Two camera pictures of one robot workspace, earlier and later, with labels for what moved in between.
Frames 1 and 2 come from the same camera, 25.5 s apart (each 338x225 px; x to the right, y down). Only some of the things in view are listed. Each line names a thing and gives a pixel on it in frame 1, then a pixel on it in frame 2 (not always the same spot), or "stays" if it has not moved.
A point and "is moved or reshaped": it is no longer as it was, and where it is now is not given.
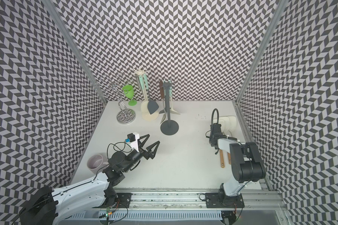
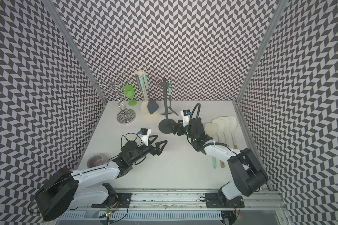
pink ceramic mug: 95,162 stays
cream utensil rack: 146,116 stays
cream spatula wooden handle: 229,160 is moved or reshaped
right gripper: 211,138 -> 180,124
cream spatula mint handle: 172,110 -> 214,162
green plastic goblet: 128,90 stays
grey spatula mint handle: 152,106 stays
